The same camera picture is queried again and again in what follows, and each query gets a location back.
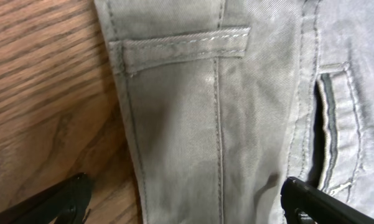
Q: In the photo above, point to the grey shorts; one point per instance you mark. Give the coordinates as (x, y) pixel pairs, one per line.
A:
(223, 99)

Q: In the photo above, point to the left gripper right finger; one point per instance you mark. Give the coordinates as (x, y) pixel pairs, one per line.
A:
(299, 199)

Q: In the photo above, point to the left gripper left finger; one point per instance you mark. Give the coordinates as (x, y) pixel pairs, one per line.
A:
(65, 202)

